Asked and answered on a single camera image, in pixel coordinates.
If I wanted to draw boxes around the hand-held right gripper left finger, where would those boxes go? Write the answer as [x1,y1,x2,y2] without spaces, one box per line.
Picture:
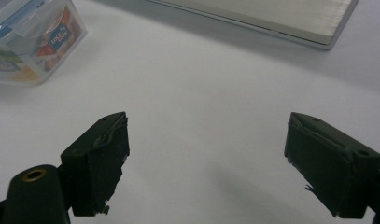
[60,111,131,217]

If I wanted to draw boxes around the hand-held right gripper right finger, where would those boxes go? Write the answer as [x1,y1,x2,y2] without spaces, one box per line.
[284,111,380,219]

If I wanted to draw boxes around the clear plastic food container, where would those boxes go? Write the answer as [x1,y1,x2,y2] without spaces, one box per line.
[0,0,88,87]

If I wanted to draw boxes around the silver laptop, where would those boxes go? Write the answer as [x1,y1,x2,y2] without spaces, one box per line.
[146,0,360,51]

